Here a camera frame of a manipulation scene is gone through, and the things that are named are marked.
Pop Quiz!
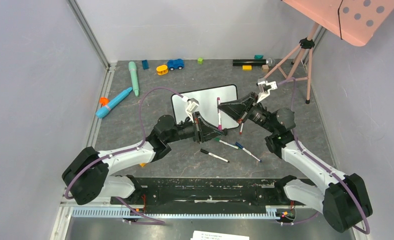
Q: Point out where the green cube block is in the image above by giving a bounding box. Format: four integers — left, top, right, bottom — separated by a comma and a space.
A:
197, 57, 204, 65

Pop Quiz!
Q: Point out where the green whiteboard marker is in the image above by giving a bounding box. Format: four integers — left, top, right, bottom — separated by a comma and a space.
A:
214, 137, 239, 150

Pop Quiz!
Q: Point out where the blue toy car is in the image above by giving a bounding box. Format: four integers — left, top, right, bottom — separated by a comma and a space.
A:
167, 58, 185, 71

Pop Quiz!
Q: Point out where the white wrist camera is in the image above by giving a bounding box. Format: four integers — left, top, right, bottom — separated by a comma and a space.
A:
181, 95, 200, 122
256, 78, 278, 104

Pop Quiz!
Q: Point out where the mint green toy crayon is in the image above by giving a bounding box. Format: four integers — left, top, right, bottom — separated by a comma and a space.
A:
128, 61, 140, 97

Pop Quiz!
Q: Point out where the white slotted cable duct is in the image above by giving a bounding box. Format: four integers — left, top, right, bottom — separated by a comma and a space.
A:
71, 206, 280, 220

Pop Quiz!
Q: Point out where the yellow orange oval toy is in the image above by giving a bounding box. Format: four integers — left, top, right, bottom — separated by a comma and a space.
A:
156, 64, 169, 76

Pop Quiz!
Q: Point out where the black whiteboard marker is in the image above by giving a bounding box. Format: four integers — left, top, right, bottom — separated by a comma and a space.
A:
200, 148, 230, 163

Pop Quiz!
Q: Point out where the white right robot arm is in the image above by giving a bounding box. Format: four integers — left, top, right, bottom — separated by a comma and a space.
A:
217, 92, 373, 235

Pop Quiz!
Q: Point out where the beige wooden cube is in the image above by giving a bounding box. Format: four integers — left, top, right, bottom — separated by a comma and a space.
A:
261, 64, 270, 74

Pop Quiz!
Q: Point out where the blue toy crayon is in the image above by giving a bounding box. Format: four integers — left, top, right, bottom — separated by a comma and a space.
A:
95, 87, 133, 119

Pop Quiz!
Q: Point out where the yellow rectangular block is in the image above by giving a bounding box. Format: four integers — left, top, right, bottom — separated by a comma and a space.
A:
242, 65, 253, 71

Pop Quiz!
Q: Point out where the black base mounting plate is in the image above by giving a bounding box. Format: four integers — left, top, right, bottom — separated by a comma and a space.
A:
124, 177, 299, 215

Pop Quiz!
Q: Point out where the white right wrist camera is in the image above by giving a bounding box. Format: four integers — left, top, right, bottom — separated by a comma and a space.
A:
256, 78, 278, 104

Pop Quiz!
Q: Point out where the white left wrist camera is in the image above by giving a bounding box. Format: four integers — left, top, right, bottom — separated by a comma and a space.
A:
181, 95, 200, 122

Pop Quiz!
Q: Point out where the blue whiteboard marker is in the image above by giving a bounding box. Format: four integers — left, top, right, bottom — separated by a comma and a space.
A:
235, 142, 262, 163

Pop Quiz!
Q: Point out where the small orange toy piece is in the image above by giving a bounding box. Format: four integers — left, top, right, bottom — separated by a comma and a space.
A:
99, 97, 110, 106

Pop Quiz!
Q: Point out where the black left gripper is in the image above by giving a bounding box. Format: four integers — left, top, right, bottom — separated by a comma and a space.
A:
165, 111, 224, 145

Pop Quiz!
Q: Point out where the teal block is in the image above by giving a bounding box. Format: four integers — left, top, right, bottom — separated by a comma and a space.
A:
254, 54, 264, 60

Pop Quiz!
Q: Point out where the red whiteboard marker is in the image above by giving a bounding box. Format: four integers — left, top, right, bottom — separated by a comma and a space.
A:
239, 122, 244, 135

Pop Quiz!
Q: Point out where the white whiteboard black frame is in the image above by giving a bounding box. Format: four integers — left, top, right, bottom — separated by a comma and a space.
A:
170, 84, 238, 127

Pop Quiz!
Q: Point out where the black cylinder tube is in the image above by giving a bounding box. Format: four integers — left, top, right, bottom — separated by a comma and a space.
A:
232, 59, 269, 67

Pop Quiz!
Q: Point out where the purple whiteboard marker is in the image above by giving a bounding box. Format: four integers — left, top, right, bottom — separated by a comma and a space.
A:
216, 97, 223, 130

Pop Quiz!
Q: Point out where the white printed paper sheet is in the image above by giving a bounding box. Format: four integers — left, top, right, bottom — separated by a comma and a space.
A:
190, 230, 250, 240

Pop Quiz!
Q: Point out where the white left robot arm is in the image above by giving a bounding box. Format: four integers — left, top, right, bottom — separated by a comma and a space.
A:
61, 112, 228, 205

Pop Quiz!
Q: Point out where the dark blue block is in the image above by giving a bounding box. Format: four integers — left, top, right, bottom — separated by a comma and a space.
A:
141, 59, 150, 70

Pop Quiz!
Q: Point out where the pink music stand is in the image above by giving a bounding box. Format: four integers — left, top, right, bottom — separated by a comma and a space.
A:
258, 0, 394, 104

